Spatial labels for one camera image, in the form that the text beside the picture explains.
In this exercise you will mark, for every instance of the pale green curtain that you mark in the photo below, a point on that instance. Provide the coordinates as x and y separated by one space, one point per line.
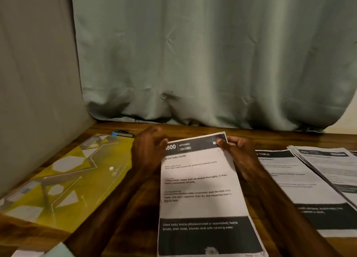
217 48

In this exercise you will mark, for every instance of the white paper tag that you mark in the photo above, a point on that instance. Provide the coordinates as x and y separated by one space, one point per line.
27 253

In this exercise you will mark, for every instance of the person's left hand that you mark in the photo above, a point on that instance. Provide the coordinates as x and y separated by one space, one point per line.
148 151

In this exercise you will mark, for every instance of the person's right forearm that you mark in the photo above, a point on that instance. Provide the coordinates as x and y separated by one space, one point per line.
290 220

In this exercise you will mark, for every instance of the wash baby bottle paper stack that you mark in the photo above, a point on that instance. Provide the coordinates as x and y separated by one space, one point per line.
201 204

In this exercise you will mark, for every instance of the person's right hand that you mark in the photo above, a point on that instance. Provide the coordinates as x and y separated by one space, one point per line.
241 156

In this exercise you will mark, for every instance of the blue pen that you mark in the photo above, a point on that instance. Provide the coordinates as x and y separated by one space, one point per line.
122 134

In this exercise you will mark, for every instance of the person's left forearm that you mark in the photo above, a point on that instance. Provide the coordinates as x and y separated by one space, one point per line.
106 220

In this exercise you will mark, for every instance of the yellow patterned folder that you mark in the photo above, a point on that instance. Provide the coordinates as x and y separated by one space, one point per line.
61 181

